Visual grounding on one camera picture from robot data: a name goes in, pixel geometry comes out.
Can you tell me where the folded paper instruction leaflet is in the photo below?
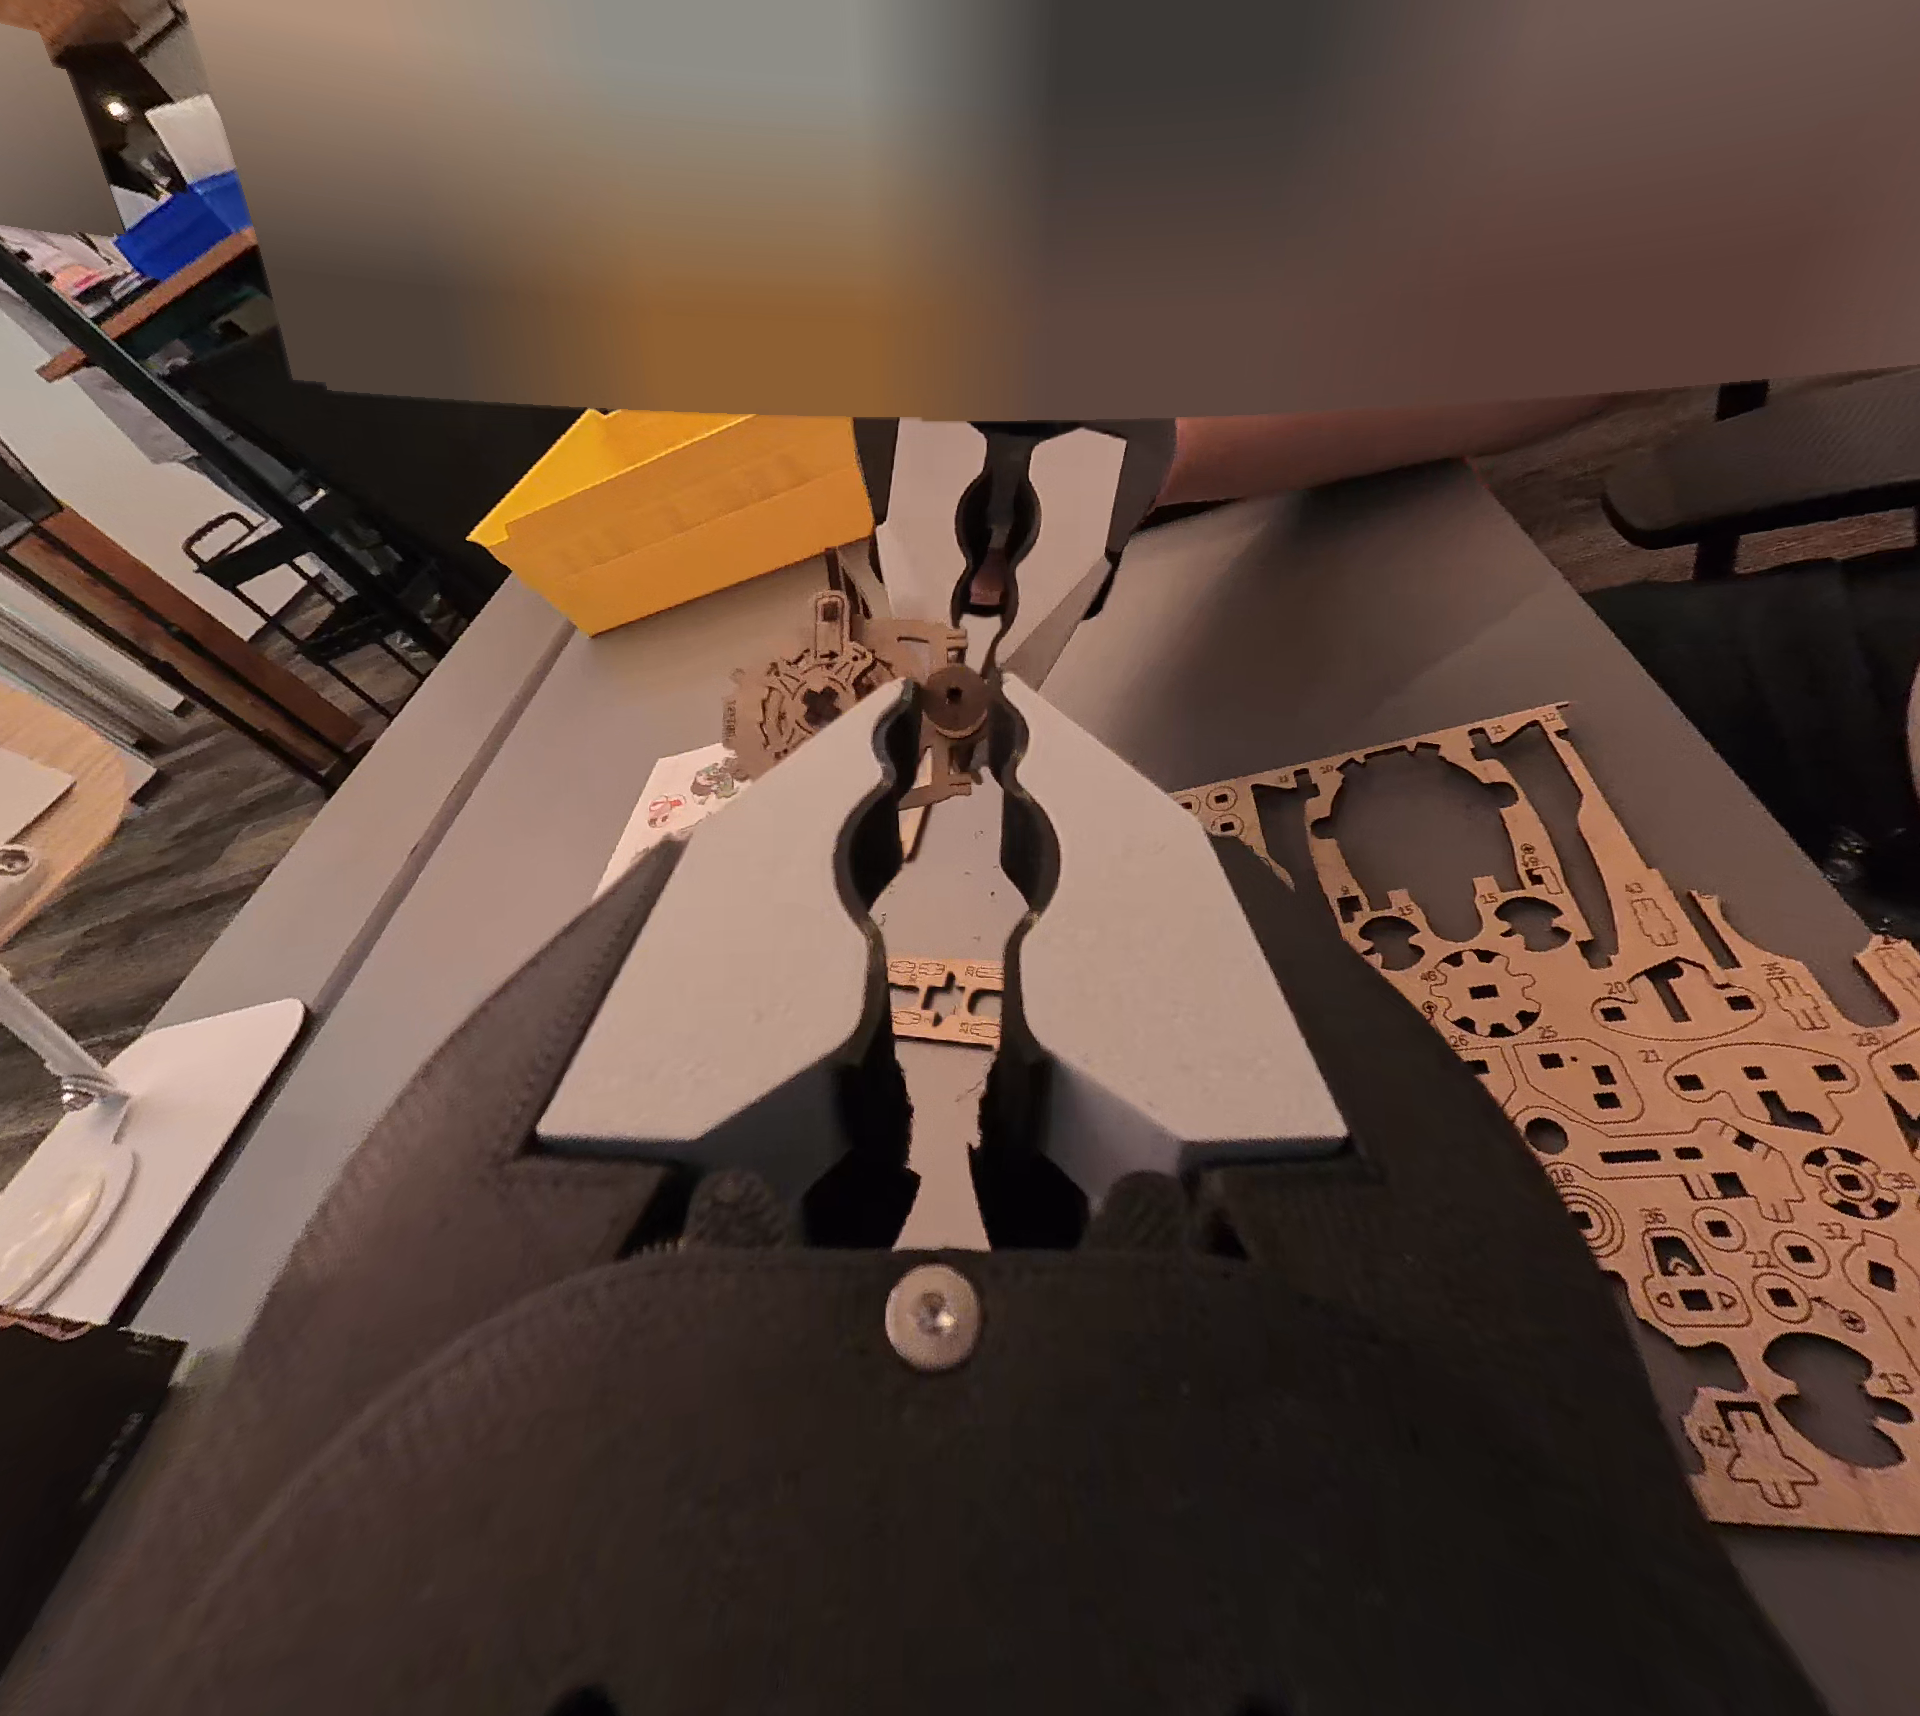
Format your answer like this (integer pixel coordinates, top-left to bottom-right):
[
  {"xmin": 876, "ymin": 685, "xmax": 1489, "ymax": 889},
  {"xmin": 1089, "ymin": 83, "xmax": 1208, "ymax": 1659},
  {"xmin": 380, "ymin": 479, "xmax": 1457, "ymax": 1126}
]
[{"xmin": 596, "ymin": 741, "xmax": 755, "ymax": 904}]

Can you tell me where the person's right forearm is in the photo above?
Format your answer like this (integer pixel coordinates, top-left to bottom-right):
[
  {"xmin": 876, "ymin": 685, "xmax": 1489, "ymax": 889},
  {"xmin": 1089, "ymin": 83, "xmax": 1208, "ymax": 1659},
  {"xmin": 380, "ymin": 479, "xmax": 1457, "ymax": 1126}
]
[{"xmin": 1161, "ymin": 410, "xmax": 1479, "ymax": 506}]

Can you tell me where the black model kit box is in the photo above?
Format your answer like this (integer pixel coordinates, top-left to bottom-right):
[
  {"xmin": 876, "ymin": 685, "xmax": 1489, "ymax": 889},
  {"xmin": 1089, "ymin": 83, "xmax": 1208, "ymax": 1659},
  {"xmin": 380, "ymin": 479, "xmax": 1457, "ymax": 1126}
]
[{"xmin": 0, "ymin": 1308, "xmax": 191, "ymax": 1606}]

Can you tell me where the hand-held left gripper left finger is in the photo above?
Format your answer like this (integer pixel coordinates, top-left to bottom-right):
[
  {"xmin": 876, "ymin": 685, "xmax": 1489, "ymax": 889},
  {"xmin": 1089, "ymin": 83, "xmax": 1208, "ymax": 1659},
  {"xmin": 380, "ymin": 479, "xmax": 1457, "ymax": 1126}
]
[{"xmin": 533, "ymin": 678, "xmax": 918, "ymax": 1164}]

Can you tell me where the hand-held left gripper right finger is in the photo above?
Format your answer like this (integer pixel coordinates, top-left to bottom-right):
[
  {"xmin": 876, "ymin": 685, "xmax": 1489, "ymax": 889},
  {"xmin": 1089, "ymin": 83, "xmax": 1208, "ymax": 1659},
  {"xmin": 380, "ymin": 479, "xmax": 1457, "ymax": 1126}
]
[{"xmin": 991, "ymin": 672, "xmax": 1352, "ymax": 1164}]

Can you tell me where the black metal chair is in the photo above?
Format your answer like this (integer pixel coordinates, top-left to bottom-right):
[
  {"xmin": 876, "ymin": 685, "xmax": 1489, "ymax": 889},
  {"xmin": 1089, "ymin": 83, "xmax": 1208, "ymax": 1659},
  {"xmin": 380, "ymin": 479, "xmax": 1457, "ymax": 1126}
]
[{"xmin": 179, "ymin": 510, "xmax": 311, "ymax": 617}]

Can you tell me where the small wooden frame offcut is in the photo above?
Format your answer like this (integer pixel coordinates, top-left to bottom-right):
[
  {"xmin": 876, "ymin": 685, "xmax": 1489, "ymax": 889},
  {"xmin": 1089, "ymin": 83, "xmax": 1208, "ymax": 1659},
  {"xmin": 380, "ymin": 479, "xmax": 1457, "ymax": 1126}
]
[{"xmin": 886, "ymin": 952, "xmax": 1006, "ymax": 1043}]

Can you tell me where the laser-cut wooden parts sheet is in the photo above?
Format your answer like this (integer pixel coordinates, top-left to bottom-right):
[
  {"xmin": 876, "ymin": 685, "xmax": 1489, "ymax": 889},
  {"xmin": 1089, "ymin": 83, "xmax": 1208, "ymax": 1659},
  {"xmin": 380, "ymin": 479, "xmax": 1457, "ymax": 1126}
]
[{"xmin": 1166, "ymin": 700, "xmax": 1920, "ymax": 1541}]

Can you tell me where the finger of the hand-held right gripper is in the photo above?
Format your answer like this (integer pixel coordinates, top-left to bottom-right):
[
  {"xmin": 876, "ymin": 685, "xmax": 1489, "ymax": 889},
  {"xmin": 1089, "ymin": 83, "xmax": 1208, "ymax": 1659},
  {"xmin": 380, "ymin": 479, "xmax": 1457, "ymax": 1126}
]
[
  {"xmin": 981, "ymin": 421, "xmax": 1182, "ymax": 685},
  {"xmin": 873, "ymin": 416, "xmax": 1003, "ymax": 641}
]

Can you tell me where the yellow plastic bin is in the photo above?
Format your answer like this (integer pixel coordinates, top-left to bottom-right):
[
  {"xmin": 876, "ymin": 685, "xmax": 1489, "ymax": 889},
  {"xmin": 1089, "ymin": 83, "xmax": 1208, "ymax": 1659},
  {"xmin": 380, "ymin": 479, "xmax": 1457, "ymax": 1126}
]
[{"xmin": 465, "ymin": 406, "xmax": 876, "ymax": 640}]

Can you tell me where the black office chair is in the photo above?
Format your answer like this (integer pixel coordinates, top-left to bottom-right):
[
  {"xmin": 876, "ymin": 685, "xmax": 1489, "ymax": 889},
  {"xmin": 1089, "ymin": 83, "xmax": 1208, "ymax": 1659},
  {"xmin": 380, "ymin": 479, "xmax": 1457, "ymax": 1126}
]
[{"xmin": 1601, "ymin": 370, "xmax": 1920, "ymax": 581}]

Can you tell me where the wooden gear model assembly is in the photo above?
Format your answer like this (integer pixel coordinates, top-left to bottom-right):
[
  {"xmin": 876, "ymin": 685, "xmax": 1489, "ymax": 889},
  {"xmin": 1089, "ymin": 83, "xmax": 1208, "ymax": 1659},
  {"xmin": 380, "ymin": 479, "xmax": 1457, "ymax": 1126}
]
[{"xmin": 726, "ymin": 588, "xmax": 996, "ymax": 856}]

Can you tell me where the blue plastic bin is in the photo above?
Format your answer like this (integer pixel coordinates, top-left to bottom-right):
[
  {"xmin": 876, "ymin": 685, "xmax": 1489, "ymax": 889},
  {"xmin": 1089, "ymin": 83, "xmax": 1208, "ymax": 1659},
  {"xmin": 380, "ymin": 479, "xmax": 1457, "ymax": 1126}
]
[{"xmin": 113, "ymin": 168, "xmax": 251, "ymax": 280}]

